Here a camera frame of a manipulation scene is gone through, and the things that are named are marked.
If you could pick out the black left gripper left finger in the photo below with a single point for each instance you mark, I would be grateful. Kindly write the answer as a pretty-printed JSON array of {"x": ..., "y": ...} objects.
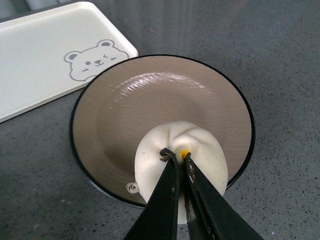
[{"x": 159, "y": 219}]

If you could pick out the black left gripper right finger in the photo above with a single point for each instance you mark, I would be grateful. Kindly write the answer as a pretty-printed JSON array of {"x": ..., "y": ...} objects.
[{"x": 209, "y": 216}]

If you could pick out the white steamed bun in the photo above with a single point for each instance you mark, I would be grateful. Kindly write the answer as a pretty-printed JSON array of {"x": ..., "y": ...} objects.
[{"x": 180, "y": 137}]

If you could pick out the beige plate black rim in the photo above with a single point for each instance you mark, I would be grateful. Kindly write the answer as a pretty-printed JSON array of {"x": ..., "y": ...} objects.
[{"x": 123, "y": 103}]

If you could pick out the cream bear print tray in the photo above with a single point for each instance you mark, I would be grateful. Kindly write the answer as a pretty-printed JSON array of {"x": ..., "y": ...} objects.
[{"x": 50, "y": 54}]

